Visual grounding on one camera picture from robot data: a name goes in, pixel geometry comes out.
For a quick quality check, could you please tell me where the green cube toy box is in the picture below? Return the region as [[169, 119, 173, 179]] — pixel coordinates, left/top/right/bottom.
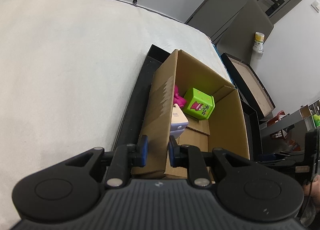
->
[[182, 88, 215, 120]]

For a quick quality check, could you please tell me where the black tray brown inside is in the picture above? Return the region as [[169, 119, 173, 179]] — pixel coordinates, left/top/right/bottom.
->
[[220, 52, 276, 120]]

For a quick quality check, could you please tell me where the black tray under box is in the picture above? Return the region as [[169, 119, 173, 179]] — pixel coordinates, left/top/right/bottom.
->
[[112, 44, 263, 162]]

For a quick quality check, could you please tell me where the grey leaning board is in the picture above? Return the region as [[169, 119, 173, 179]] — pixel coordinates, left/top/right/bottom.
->
[[217, 0, 274, 64]]

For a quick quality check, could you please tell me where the brown cardboard box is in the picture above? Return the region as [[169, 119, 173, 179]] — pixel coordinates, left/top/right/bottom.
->
[[132, 49, 250, 179]]

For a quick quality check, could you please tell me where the black door handle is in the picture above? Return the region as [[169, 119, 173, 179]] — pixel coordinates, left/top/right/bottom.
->
[[265, 0, 285, 17]]

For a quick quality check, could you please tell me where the magenta monster toy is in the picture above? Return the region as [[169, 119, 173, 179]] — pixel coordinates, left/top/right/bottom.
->
[[173, 85, 187, 108]]

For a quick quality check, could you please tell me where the white lavender triangular toy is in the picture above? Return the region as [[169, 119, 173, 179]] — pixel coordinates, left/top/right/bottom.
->
[[170, 104, 189, 139]]

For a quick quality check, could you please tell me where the yellow lidded white bottle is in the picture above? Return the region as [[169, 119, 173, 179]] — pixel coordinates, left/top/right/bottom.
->
[[252, 32, 265, 54]]

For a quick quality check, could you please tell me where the white wall switch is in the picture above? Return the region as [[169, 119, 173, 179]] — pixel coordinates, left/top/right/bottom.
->
[[311, 0, 320, 13]]

